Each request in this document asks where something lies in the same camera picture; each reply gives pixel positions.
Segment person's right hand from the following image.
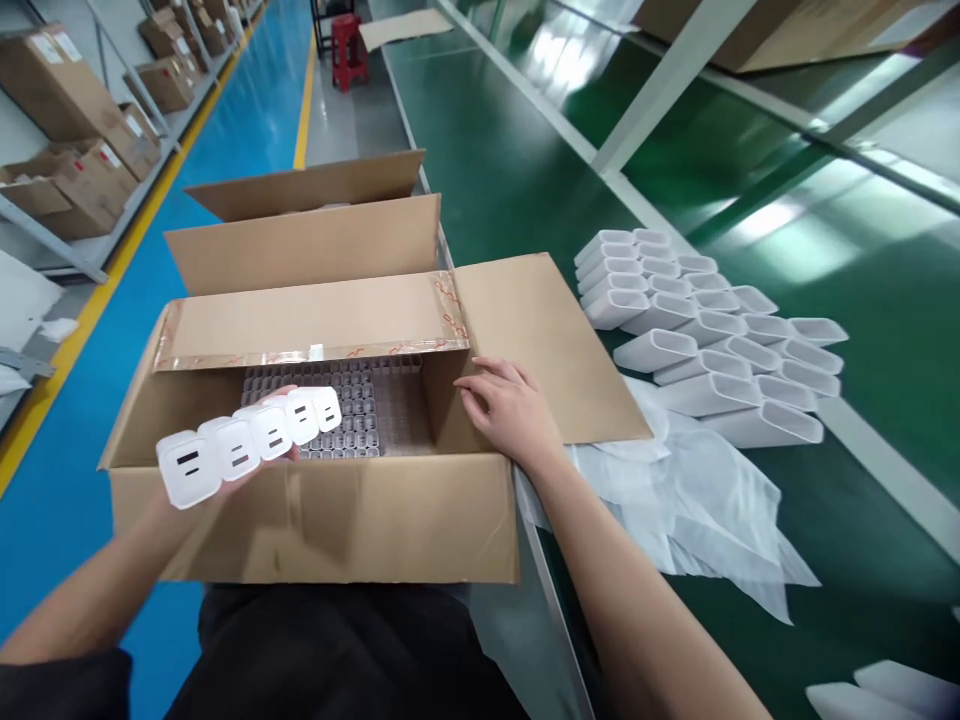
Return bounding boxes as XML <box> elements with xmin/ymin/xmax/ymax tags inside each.
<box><xmin>453</xmin><ymin>356</ymin><xmax>566</xmax><ymax>469</ymax></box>

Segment person's left hand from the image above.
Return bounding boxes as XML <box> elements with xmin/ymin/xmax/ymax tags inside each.
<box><xmin>166</xmin><ymin>384</ymin><xmax>303</xmax><ymax>520</ymax></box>

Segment person's right fingers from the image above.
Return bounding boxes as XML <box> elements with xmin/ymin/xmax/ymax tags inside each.
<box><xmin>453</xmin><ymin>374</ymin><xmax>511</xmax><ymax>445</ymax></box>

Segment person's right little finger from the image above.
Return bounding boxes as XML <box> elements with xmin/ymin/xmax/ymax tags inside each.
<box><xmin>472</xmin><ymin>356</ymin><xmax>530</xmax><ymax>381</ymax></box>

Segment white charger shell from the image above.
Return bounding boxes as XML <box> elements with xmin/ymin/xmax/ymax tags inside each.
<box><xmin>310</xmin><ymin>389</ymin><xmax>344</xmax><ymax>435</ymax></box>
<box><xmin>282</xmin><ymin>387</ymin><xmax>326</xmax><ymax>446</ymax></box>
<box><xmin>232</xmin><ymin>404</ymin><xmax>296</xmax><ymax>463</ymax></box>
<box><xmin>197</xmin><ymin>416</ymin><xmax>261</xmax><ymax>484</ymax></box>
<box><xmin>155</xmin><ymin>428</ymin><xmax>223</xmax><ymax>512</ymax></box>

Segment tray of white charger parts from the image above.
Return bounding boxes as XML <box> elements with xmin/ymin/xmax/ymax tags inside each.
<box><xmin>239</xmin><ymin>358</ymin><xmax>423</xmax><ymax>459</ymax></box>

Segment open taped cardboard box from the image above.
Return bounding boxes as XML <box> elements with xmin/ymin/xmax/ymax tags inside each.
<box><xmin>97</xmin><ymin>252</ymin><xmax>655</xmax><ymax>586</ymax></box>

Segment open plain cardboard box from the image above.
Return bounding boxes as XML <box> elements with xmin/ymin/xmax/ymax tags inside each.
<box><xmin>163</xmin><ymin>148</ymin><xmax>457</xmax><ymax>303</ymax></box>

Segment pile of white plastic sleeves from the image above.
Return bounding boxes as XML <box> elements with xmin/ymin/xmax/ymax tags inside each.
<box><xmin>572</xmin><ymin>227</ymin><xmax>850</xmax><ymax>451</ymax></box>

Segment pile of white foam sheets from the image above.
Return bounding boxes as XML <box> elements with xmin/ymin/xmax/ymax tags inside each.
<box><xmin>524</xmin><ymin>374</ymin><xmax>823</xmax><ymax>627</ymax></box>

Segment person's body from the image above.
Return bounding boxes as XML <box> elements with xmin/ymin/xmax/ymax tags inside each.
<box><xmin>161</xmin><ymin>581</ymin><xmax>583</xmax><ymax>720</ymax></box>

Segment white foam bags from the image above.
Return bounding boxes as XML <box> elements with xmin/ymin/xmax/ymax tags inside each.
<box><xmin>0</xmin><ymin>249</ymin><xmax>81</xmax><ymax>397</ymax></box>

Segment metal shelf rack with cartons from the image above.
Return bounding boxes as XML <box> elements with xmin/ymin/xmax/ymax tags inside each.
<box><xmin>0</xmin><ymin>0</ymin><xmax>273</xmax><ymax>286</ymax></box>

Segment flat cardboard sheet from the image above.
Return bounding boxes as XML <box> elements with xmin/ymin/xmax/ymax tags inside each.
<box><xmin>357</xmin><ymin>12</ymin><xmax>456</xmax><ymax>54</ymax></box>

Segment red plastic stool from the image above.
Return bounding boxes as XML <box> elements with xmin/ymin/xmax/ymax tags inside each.
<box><xmin>329</xmin><ymin>13</ymin><xmax>370</xmax><ymax>94</ymax></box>

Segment large cardboard carton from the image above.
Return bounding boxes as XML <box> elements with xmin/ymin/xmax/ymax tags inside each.
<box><xmin>635</xmin><ymin>0</ymin><xmax>960</xmax><ymax>75</ymax></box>

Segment white rectangular housing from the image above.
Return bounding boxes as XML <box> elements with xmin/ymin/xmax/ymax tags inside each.
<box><xmin>804</xmin><ymin>680</ymin><xmax>905</xmax><ymax>720</ymax></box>
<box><xmin>853</xmin><ymin>658</ymin><xmax>960</xmax><ymax>720</ymax></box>

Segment white workbench frame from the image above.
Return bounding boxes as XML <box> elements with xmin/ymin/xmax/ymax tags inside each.
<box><xmin>434</xmin><ymin>0</ymin><xmax>960</xmax><ymax>204</ymax></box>

